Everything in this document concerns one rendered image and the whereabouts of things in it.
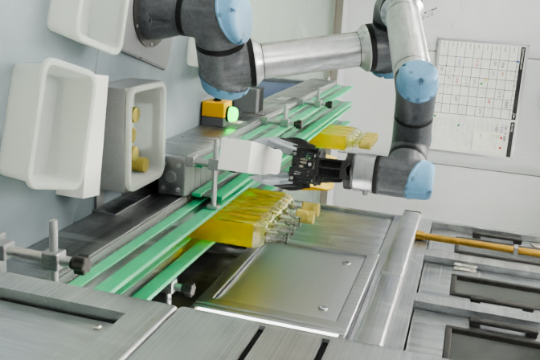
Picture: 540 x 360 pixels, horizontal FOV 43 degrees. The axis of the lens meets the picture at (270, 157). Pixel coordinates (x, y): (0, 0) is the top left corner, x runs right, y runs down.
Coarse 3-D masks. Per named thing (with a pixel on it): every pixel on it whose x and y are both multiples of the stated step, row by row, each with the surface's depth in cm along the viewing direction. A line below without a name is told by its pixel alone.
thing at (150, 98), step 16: (128, 96) 139; (144, 96) 155; (160, 96) 155; (128, 112) 140; (144, 112) 156; (160, 112) 155; (128, 128) 140; (144, 128) 157; (160, 128) 156; (128, 144) 141; (144, 144) 158; (160, 144) 157; (128, 160) 142; (160, 160) 158; (128, 176) 143; (144, 176) 153; (160, 176) 157
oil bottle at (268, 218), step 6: (222, 210) 164; (228, 210) 164; (234, 210) 164; (240, 210) 165; (246, 210) 165; (252, 210) 165; (258, 210) 166; (246, 216) 162; (252, 216) 161; (258, 216) 161; (264, 216) 161; (270, 216) 162; (270, 222) 161; (270, 228) 161
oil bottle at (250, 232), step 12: (216, 216) 160; (228, 216) 160; (240, 216) 161; (204, 228) 159; (216, 228) 158; (228, 228) 157; (240, 228) 156; (252, 228) 155; (264, 228) 156; (216, 240) 159; (228, 240) 158; (240, 240) 157; (252, 240) 156; (264, 240) 157
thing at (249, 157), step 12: (228, 144) 130; (240, 144) 129; (252, 144) 130; (228, 156) 130; (240, 156) 129; (252, 156) 130; (264, 156) 138; (276, 156) 148; (228, 168) 130; (240, 168) 129; (252, 168) 131; (264, 168) 140; (276, 168) 149
